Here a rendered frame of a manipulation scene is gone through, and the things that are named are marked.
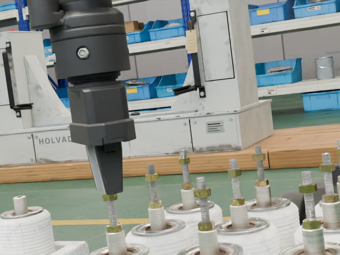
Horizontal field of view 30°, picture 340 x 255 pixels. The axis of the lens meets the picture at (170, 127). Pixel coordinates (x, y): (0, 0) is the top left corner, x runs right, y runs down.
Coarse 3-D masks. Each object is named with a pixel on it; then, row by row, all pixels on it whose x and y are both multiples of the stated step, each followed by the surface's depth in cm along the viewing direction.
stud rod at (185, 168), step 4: (180, 152) 97; (184, 152) 97; (184, 156) 97; (184, 164) 97; (184, 168) 97; (188, 168) 97; (184, 172) 97; (188, 172) 97; (184, 176) 97; (188, 176) 97; (184, 180) 97; (188, 180) 97
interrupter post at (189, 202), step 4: (192, 188) 97; (184, 192) 97; (188, 192) 96; (192, 192) 97; (184, 196) 97; (188, 196) 96; (192, 196) 97; (184, 200) 97; (188, 200) 97; (192, 200) 97; (184, 204) 97; (188, 204) 97; (192, 204) 97; (196, 204) 97; (184, 208) 97; (188, 208) 97; (192, 208) 97
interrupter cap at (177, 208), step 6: (174, 204) 100; (180, 204) 100; (198, 204) 99; (210, 204) 97; (168, 210) 96; (174, 210) 96; (180, 210) 95; (186, 210) 95; (192, 210) 94; (198, 210) 94
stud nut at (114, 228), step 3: (108, 225) 76; (114, 225) 75; (117, 225) 75; (120, 225) 75; (108, 228) 75; (111, 228) 75; (114, 228) 75; (117, 228) 75; (120, 228) 75; (108, 231) 75; (111, 231) 75; (114, 231) 75; (117, 231) 75
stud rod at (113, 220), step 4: (108, 204) 75; (112, 204) 75; (108, 208) 75; (112, 208) 75; (108, 212) 76; (112, 212) 75; (112, 216) 75; (116, 216) 76; (112, 220) 75; (116, 220) 76; (112, 224) 75; (116, 224) 76
